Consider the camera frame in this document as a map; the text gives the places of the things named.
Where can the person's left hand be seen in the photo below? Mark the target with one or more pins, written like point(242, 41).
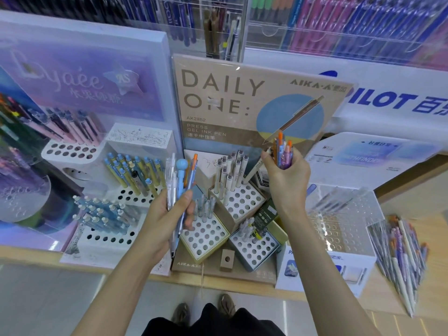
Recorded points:
point(159, 227)

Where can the person's right hand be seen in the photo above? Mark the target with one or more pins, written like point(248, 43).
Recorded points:
point(288, 188)

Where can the person's left thumb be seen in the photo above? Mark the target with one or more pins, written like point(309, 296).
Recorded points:
point(182, 204)

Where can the person's right thumb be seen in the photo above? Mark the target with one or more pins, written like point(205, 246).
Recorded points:
point(268, 160)

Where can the white slim pen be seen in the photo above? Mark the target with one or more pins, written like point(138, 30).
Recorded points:
point(255, 167)

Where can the orange-topped pen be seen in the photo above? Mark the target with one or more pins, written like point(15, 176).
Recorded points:
point(280, 146)

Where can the clear transparent pen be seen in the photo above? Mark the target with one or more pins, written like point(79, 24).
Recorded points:
point(169, 178)

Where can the orange-clip grey pen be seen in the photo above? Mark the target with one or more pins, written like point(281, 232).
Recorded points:
point(191, 173)

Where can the person's left forearm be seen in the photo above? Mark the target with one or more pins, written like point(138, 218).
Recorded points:
point(119, 293)

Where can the person's right forearm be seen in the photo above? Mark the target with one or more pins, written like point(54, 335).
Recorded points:
point(315, 269)

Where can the group of clear pens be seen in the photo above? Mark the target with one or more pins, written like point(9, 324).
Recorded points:
point(206, 209)

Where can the group of white grey pens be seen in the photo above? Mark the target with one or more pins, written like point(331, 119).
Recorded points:
point(229, 174)

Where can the group of yellow blue pens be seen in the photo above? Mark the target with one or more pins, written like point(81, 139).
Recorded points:
point(134, 174)

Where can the dark green refill box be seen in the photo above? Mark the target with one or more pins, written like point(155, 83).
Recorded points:
point(265, 218)

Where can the small cardboard block with hole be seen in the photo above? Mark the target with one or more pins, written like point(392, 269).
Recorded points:
point(227, 259)

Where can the beige cardboard pen display stand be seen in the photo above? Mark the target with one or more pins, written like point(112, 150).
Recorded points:
point(227, 101)

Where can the scribbled white test paper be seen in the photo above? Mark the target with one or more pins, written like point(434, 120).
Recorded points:
point(140, 136)

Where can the group of light blue pens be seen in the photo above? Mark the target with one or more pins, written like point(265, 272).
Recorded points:
point(101, 215)

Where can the clear acrylic pen holder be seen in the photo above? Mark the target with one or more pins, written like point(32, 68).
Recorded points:
point(344, 216)

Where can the white pastel display card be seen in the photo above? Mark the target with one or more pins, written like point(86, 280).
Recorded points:
point(371, 157)

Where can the person's left shoe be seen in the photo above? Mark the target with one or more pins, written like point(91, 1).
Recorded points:
point(181, 314)

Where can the person's shoe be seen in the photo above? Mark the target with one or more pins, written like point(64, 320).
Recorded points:
point(226, 305)
point(181, 314)

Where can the person's right shoe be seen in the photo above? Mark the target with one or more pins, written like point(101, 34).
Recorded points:
point(226, 305)

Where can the white box display base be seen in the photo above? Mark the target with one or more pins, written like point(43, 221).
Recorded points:
point(325, 269)

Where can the person's black trousers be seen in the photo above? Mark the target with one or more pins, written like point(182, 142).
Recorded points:
point(213, 323)

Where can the white sign with blue letters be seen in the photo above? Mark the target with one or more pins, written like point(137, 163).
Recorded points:
point(385, 97)

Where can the silver star tag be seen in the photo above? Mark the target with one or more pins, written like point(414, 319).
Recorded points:
point(124, 80)

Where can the clear acrylic pen rack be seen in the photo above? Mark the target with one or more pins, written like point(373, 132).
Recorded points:
point(224, 31)

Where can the row of pink purple pens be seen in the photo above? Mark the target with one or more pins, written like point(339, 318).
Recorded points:
point(66, 125)

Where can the dark round pen display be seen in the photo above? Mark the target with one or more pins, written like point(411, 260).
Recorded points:
point(24, 178)

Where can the white purple pen display stand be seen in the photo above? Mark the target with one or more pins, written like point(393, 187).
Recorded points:
point(87, 73)

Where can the pile of patterned pens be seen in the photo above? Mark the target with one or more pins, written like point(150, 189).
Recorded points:
point(402, 255)

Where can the rack of hanging blue pens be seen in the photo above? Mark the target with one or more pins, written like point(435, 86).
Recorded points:
point(105, 10)

